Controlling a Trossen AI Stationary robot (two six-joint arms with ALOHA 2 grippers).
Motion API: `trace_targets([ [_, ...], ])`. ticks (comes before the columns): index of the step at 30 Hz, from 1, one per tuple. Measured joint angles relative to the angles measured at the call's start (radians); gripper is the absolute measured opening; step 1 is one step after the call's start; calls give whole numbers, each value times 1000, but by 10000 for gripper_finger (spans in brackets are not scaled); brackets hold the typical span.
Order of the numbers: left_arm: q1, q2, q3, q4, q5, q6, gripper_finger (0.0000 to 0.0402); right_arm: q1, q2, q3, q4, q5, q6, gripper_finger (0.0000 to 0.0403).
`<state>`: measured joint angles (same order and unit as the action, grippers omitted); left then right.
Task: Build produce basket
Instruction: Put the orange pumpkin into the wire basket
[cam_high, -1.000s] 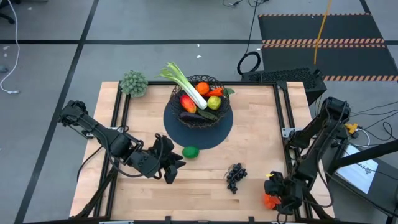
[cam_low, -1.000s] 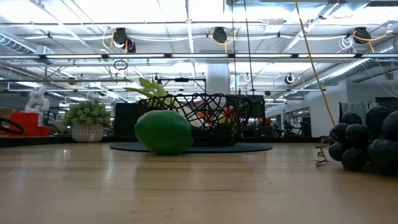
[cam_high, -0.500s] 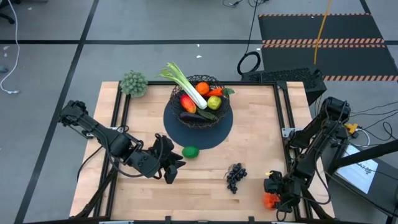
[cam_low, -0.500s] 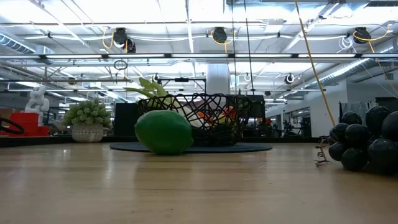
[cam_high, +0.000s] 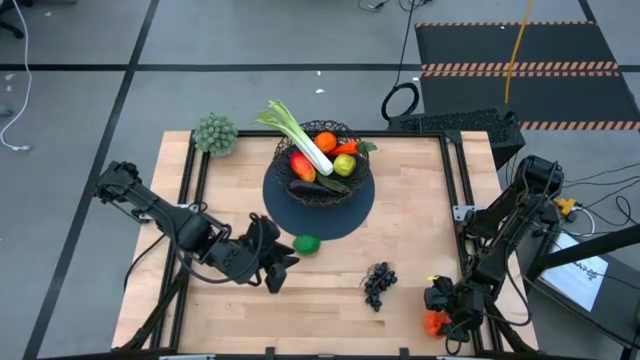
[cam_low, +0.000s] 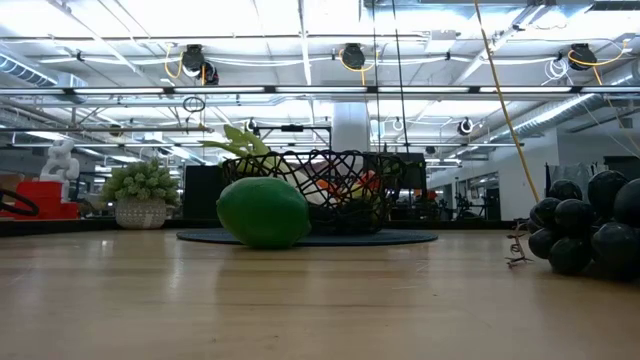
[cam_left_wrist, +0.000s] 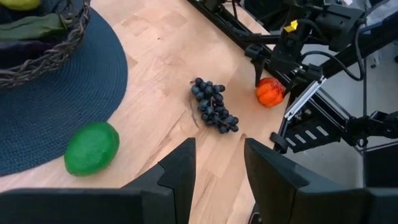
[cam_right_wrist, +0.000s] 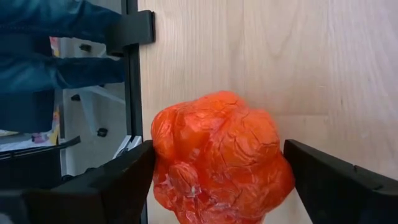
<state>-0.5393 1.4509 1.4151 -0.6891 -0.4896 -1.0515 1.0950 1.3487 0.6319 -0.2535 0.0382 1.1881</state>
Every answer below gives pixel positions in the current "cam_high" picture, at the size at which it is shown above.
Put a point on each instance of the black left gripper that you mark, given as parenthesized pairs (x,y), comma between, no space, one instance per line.
(267,235)

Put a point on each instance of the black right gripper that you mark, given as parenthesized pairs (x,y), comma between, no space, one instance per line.
(467,307)

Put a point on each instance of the green lime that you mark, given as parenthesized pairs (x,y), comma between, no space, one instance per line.
(306,244)

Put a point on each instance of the small orange pumpkin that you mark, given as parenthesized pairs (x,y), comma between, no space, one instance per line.
(434,324)

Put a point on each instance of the dark purple grape bunch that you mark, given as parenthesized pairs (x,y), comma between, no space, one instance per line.
(380,285)

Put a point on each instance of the red yellow mango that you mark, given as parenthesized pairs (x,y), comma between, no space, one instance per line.
(302,166)

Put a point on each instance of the yellow green apple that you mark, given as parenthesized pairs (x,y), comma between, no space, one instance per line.
(345,165)

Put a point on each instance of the green white leek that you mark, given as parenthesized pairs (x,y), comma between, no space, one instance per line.
(300,137)

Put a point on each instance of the orange fruit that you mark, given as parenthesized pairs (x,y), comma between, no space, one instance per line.
(325,142)

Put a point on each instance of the orange carrot with green top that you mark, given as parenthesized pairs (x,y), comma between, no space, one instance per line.
(345,148)

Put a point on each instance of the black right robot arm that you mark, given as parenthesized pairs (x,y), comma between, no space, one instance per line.
(505,220)

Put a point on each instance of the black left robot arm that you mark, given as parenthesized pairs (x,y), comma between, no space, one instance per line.
(150,205)

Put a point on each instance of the small yellow tag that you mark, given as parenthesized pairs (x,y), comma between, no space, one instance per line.
(433,277)

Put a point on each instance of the round dark blue placemat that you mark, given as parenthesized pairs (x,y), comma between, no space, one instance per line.
(320,222)

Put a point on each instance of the white paper sheet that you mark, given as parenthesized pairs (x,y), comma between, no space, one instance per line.
(575,272)

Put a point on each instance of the yellow plug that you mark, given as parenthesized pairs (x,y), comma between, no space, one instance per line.
(566,205)

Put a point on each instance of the green potted succulent plant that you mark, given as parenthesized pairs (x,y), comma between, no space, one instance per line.
(216,134)

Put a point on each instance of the dark grey cart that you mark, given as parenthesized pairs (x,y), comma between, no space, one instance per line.
(620,295)

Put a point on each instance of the black perforated computer case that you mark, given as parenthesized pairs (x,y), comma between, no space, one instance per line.
(460,125)

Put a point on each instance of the black hazard striped floor mat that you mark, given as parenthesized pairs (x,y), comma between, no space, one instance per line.
(520,45)

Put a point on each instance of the black chair base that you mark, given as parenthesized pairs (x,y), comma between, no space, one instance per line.
(10,27)

